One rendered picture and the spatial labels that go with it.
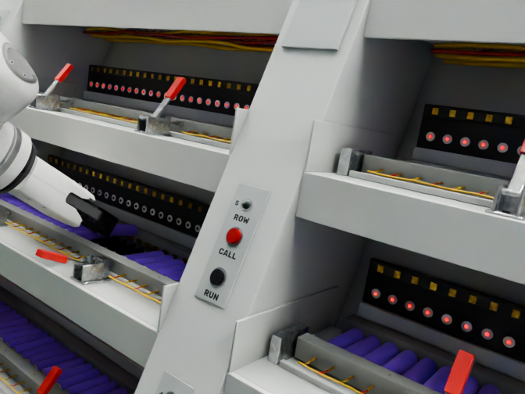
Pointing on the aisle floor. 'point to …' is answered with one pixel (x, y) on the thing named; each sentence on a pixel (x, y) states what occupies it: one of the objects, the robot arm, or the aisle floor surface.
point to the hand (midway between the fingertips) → (97, 220)
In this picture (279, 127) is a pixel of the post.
